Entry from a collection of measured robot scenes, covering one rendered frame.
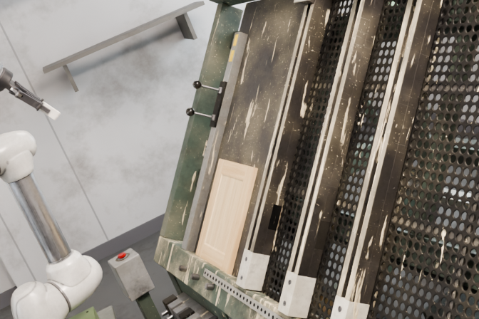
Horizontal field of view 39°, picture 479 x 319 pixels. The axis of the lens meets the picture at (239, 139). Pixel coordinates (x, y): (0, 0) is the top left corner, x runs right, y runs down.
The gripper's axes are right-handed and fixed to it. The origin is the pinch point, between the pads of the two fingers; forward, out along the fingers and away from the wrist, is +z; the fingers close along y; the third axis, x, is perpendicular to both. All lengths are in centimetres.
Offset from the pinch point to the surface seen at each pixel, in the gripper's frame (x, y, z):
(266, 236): -12, -38, 74
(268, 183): -27, -33, 65
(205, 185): -6, 23, 78
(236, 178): -18, 0, 74
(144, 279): 44, 28, 86
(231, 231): -2, -11, 80
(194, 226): 10, 18, 84
